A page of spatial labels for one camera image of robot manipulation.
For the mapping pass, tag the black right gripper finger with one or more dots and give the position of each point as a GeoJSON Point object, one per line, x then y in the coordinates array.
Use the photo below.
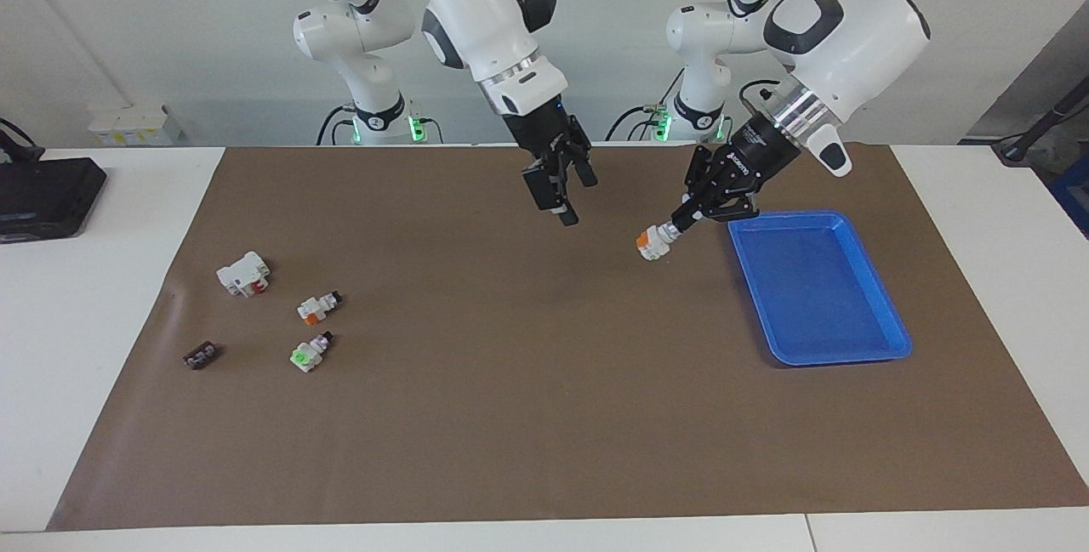
{"type": "Point", "coordinates": [583, 156]}
{"type": "Point", "coordinates": [553, 190]}

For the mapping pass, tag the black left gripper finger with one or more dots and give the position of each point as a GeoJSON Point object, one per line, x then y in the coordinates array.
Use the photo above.
{"type": "Point", "coordinates": [732, 207]}
{"type": "Point", "coordinates": [699, 182]}

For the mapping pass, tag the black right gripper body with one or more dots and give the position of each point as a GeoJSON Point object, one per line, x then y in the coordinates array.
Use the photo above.
{"type": "Point", "coordinates": [540, 131]}

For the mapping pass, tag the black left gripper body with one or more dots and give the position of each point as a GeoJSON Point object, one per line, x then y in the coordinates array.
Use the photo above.
{"type": "Point", "coordinates": [761, 152]}

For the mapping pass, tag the orange push button switch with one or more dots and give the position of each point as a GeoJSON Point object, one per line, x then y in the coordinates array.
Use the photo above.
{"type": "Point", "coordinates": [655, 243]}

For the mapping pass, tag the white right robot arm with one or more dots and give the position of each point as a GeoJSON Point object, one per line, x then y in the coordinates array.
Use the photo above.
{"type": "Point", "coordinates": [489, 16]}

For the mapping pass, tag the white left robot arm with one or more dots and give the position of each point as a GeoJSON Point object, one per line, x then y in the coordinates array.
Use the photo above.
{"type": "Point", "coordinates": [851, 33]}

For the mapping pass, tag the blue plastic tray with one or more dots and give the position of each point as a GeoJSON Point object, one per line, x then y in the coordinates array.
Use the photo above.
{"type": "Point", "coordinates": [817, 288]}

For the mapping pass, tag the brown table mat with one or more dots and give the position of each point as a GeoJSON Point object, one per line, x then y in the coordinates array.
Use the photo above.
{"type": "Point", "coordinates": [544, 416]}

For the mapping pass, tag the black stand pole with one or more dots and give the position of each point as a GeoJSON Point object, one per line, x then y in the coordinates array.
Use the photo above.
{"type": "Point", "coordinates": [1042, 122]}

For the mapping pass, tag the blue crate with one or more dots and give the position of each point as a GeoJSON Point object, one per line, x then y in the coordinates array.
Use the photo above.
{"type": "Point", "coordinates": [1074, 207]}

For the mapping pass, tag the white red circuit breaker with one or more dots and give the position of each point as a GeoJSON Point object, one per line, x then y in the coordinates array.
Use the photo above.
{"type": "Point", "coordinates": [241, 274]}

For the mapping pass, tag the small dark terminal block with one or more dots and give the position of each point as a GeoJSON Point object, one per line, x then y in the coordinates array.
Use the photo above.
{"type": "Point", "coordinates": [202, 355]}

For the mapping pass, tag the black electronics box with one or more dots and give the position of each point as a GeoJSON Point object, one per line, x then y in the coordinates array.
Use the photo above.
{"type": "Point", "coordinates": [42, 195]}

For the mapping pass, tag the green block selector switch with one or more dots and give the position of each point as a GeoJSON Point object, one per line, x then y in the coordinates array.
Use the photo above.
{"type": "Point", "coordinates": [308, 355]}

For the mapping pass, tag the white wall socket box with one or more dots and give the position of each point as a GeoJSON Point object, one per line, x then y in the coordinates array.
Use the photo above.
{"type": "Point", "coordinates": [136, 125]}

